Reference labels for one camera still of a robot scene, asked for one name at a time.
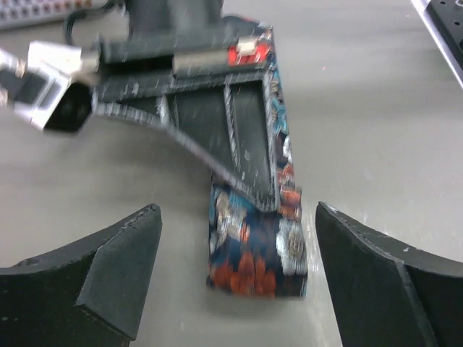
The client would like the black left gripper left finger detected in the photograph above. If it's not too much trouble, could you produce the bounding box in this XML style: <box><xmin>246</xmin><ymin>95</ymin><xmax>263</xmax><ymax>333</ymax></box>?
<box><xmin>1</xmin><ymin>204</ymin><xmax>162</xmax><ymax>346</ymax></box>

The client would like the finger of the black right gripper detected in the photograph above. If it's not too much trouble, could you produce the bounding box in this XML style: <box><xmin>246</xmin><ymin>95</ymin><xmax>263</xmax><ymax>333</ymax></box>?
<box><xmin>93</xmin><ymin>77</ymin><xmax>280</xmax><ymax>212</ymax></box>

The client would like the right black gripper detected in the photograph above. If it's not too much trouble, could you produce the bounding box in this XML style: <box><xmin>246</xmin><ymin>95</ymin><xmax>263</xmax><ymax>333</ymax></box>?
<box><xmin>95</xmin><ymin>16</ymin><xmax>275</xmax><ymax>90</ymax></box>

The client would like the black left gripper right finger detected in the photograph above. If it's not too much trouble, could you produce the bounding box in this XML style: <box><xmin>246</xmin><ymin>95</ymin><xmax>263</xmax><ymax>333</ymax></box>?
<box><xmin>315</xmin><ymin>202</ymin><xmax>462</xmax><ymax>347</ymax></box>

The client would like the dark floral necktie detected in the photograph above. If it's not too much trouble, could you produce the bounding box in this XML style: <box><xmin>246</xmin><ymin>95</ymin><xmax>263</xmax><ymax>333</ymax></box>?
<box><xmin>207</xmin><ymin>15</ymin><xmax>308</xmax><ymax>298</ymax></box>

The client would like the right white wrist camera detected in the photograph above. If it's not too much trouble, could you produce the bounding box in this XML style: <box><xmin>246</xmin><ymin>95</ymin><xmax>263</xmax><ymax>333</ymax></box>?
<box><xmin>1</xmin><ymin>40</ymin><xmax>100</xmax><ymax>134</ymax></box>

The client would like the slotted cable duct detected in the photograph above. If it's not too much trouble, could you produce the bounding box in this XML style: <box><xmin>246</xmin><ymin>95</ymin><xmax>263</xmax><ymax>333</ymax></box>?
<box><xmin>1</xmin><ymin>0</ymin><xmax>106</xmax><ymax>30</ymax></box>

